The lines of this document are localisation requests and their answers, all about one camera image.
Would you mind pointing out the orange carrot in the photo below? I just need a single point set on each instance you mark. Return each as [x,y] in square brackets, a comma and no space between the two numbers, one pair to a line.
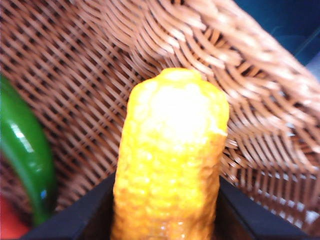
[10,222]

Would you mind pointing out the yellow corn cob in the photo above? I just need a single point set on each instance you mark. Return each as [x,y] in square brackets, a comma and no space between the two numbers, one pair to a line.
[170,150]

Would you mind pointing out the brown wicker basket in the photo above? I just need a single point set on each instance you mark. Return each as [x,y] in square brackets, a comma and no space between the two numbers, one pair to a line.
[75,62]

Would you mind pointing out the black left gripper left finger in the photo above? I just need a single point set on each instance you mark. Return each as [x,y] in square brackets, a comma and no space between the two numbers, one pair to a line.
[82,220]

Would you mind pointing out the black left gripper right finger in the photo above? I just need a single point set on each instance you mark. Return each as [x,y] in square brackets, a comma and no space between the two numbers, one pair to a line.
[245,220]

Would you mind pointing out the green chili pepper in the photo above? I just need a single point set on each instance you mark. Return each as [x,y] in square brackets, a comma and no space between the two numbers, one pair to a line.
[22,140]

